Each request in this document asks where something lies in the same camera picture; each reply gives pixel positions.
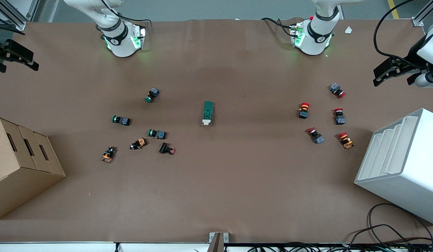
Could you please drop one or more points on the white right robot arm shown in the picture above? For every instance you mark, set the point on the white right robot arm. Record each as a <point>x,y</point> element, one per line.
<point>120,42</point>

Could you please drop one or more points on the green load switch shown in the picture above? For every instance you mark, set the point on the green load switch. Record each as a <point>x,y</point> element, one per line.
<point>207,112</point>

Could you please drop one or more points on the white stepped rack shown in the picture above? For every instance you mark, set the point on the white stepped rack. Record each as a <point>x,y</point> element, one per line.
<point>409,182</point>

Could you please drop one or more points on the brown cardboard box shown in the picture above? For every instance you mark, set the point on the brown cardboard box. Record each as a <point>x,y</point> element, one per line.
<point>16,182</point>

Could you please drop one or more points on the white table edge rail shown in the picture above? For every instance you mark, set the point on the white table edge rail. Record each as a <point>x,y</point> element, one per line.
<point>62,247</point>

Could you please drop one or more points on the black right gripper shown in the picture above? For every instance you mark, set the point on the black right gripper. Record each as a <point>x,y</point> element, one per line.
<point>0,50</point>

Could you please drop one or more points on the brown paper table mat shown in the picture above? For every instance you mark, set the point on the brown paper table mat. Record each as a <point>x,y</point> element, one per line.
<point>237,175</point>

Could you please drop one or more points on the grey metal bracket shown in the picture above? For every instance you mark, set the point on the grey metal bracket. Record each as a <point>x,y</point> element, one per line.
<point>219,239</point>

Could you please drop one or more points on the black button with red lens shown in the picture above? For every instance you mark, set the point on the black button with red lens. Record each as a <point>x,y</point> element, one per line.
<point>164,148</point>

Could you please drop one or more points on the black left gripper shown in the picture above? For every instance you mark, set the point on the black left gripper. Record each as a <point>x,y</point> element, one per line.
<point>411,61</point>

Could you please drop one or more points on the black orange push button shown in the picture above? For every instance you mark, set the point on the black orange push button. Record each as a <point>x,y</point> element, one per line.
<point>139,143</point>

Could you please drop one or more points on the white paper scrap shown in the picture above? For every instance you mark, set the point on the white paper scrap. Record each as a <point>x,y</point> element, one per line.
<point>348,30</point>

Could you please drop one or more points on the green push button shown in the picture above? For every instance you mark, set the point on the green push button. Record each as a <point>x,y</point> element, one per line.
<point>152,93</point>
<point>158,134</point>
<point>122,120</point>

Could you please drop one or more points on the red mushroom push button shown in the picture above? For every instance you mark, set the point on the red mushroom push button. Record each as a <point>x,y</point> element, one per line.
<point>336,89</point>
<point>317,137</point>
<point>339,119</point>

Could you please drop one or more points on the red button with orange block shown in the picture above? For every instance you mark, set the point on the red button with orange block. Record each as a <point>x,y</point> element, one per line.
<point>346,140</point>

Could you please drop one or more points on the black orange selector switch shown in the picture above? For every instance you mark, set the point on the black orange selector switch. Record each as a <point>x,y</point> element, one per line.
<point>108,155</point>

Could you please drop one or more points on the aluminium frame profile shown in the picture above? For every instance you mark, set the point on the aluminium frame profile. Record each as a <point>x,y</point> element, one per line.
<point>421,17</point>
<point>13,19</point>

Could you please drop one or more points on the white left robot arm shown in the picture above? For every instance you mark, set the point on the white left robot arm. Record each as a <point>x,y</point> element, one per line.
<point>314,38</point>

